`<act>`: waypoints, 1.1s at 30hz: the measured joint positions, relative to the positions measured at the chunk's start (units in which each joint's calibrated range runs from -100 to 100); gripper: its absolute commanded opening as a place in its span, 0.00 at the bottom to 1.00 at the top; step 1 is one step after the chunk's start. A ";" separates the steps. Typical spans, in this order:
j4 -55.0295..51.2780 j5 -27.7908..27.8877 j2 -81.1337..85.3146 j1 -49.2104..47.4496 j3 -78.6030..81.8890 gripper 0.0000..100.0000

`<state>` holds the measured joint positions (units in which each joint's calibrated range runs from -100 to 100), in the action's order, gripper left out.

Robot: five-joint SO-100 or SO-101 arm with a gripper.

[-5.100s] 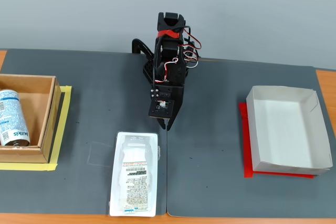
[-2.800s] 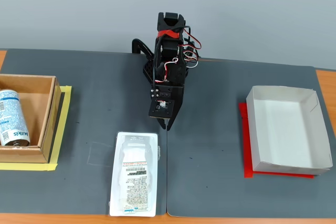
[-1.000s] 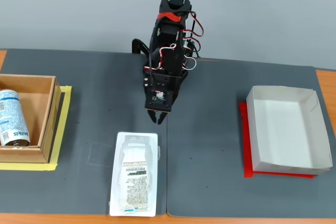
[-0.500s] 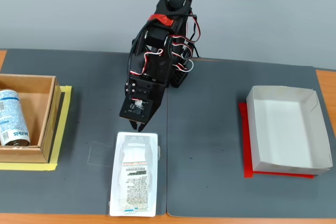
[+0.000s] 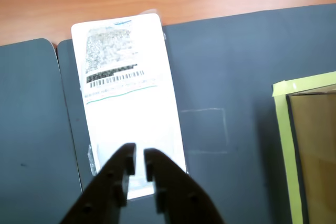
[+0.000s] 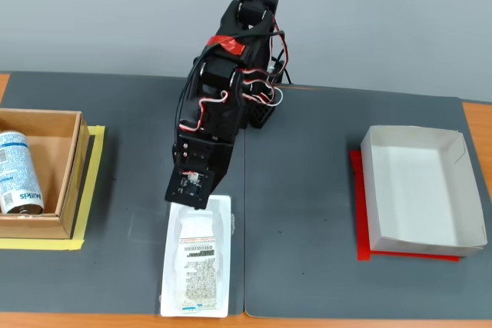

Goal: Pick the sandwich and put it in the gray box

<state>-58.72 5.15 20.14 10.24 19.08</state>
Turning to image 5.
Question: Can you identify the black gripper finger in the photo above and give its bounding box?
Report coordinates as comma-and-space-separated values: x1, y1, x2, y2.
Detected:
59, 142, 137, 224
143, 147, 225, 224

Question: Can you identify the brown cardboard box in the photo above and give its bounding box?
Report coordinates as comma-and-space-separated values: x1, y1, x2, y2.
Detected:
286, 84, 336, 224

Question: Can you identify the yellow tape frame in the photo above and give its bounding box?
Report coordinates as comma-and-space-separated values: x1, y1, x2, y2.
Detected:
271, 71, 336, 224

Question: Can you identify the dark gray mat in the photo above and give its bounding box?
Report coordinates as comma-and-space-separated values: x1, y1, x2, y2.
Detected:
0, 38, 83, 224
56, 3, 336, 224

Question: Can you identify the packaged sandwich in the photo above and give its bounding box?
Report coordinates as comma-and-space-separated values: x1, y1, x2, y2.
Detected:
70, 13, 189, 200

